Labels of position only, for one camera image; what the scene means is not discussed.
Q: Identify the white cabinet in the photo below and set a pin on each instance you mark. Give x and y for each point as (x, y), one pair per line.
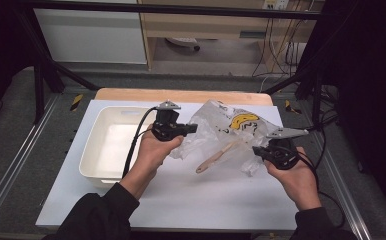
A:
(91, 33)

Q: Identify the clear smiley plastic bag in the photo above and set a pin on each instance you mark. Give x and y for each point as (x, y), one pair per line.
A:
(221, 133)

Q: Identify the white chair base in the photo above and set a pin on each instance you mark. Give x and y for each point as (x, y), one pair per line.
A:
(182, 41)

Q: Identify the wooden table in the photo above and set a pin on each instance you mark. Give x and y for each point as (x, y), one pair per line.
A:
(181, 96)

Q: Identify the beige wooden spoon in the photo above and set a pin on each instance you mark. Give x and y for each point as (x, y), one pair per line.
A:
(214, 159)

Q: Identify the white power strip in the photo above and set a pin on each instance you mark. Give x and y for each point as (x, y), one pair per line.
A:
(275, 4)

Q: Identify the yellow black tape strip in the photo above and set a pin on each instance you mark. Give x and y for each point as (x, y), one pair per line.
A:
(76, 102)
(292, 107)

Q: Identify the aluminium rail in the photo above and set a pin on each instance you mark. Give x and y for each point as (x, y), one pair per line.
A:
(17, 153)
(347, 193)

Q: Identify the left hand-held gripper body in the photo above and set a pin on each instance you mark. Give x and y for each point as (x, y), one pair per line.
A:
(167, 125)

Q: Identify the wooden desk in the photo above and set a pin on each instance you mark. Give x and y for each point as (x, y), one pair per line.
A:
(207, 25)

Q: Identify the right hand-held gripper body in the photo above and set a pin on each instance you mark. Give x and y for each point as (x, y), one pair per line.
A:
(282, 153)

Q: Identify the black metal frame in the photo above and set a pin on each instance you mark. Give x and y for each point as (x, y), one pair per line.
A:
(167, 9)

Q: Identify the cream plastic basin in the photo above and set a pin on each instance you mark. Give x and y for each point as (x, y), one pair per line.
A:
(111, 143)

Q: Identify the person's left hand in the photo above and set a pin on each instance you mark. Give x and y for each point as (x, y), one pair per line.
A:
(154, 153)

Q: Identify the person's right hand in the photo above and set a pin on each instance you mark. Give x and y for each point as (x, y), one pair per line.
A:
(297, 183)

